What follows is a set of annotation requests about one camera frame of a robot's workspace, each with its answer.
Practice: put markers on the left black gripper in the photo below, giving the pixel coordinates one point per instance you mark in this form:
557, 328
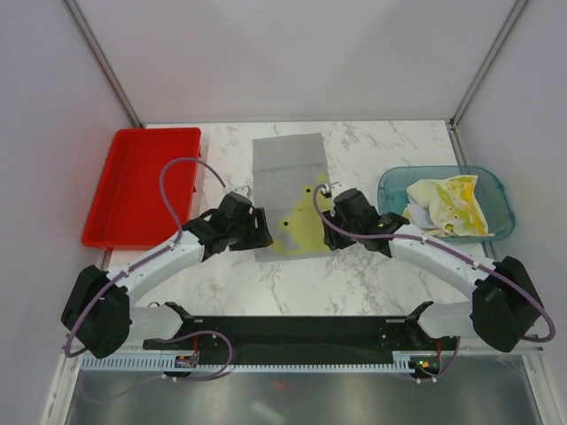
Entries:
259, 237

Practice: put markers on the grey frog towel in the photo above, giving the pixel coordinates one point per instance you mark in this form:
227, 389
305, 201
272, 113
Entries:
285, 171

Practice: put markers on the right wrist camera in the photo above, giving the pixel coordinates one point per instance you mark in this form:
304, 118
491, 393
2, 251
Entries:
332, 190

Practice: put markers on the aluminium front rail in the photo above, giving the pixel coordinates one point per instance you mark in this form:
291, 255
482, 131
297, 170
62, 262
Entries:
526, 347

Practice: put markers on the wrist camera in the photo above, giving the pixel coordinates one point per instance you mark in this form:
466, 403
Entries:
244, 191
332, 190

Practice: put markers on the yellow patterned towel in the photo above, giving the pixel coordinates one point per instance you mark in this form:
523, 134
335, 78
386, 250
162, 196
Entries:
454, 208

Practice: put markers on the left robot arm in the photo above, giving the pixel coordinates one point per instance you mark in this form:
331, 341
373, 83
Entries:
101, 311

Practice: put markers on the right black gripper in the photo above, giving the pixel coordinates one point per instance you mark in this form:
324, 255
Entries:
332, 240

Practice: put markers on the red plastic bin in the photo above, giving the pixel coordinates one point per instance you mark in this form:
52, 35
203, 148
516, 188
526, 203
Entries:
127, 211

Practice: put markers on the aluminium frame post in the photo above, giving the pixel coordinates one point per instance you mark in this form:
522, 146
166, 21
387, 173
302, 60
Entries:
505, 31
95, 49

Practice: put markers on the right aluminium frame post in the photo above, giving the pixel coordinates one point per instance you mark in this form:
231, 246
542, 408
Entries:
505, 31

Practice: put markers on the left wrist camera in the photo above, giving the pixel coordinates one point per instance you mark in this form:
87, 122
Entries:
244, 191

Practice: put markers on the blue transparent plastic tub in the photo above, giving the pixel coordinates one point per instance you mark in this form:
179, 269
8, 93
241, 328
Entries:
489, 191

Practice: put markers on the white cable duct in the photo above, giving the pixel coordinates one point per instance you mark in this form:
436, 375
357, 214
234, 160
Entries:
177, 363

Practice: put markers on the left aluminium frame post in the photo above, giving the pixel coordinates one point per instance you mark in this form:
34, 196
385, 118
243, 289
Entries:
95, 49

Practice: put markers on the cream towel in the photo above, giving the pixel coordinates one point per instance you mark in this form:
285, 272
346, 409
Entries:
423, 207

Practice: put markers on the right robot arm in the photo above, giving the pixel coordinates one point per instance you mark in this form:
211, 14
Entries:
501, 306

